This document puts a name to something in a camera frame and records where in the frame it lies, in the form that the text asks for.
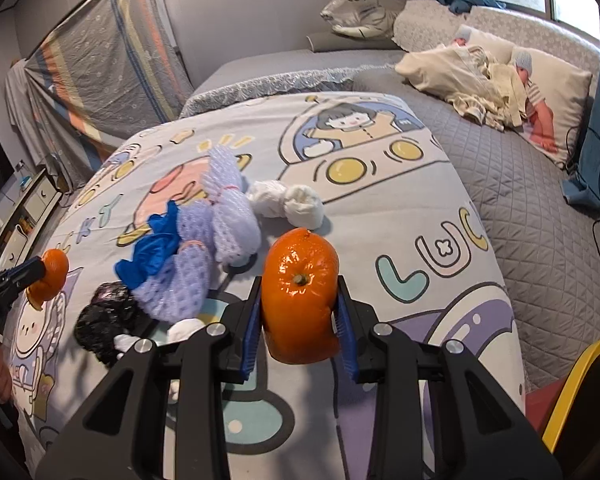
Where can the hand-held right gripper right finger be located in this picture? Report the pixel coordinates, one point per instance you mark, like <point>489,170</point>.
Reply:
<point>349,360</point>

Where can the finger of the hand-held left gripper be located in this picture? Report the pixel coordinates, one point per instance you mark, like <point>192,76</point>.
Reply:
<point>15,277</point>

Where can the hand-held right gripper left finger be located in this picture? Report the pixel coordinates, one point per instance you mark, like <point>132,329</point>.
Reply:
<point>250,340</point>

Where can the orange peel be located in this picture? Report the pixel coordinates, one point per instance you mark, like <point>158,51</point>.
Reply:
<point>300,300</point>
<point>52,272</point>

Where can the purple foam fruit net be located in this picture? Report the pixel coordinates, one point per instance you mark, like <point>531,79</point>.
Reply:
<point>180,280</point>
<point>230,220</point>

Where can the blue cloth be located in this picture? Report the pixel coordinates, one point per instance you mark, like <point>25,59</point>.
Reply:
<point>150,250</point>

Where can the yellow rimmed trash bin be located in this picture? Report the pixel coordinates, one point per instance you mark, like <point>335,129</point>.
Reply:
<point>575,385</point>

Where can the person's left hand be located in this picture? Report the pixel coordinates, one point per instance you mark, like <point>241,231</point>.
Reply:
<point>0,375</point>

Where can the small white tissue piece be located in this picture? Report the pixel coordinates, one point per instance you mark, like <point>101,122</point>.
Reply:
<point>185,330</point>
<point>126,344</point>

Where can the white drawer cabinet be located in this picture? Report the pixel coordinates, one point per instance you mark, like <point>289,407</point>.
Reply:
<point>35,205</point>

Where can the black plastic bag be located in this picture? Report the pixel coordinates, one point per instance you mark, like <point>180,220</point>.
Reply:
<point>105,320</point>

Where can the white tissue ball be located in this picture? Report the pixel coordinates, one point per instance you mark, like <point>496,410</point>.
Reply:
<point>265,197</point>
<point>305,207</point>

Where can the cartoon printed blanket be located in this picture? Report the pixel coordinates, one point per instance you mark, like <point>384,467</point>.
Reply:
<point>380,210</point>

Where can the striped grey cloth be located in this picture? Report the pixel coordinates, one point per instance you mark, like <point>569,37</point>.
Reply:
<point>100,70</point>

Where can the cream clothes pile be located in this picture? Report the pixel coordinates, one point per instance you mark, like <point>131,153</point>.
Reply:
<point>445,75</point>

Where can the grey bolster pillow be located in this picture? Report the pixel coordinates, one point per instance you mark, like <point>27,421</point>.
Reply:
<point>340,42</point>

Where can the baby print pillow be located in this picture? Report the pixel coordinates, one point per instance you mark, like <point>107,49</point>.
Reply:
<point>560,105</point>
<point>490,42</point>

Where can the white tiger plush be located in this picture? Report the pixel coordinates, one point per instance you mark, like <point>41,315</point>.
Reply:
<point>360,10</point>

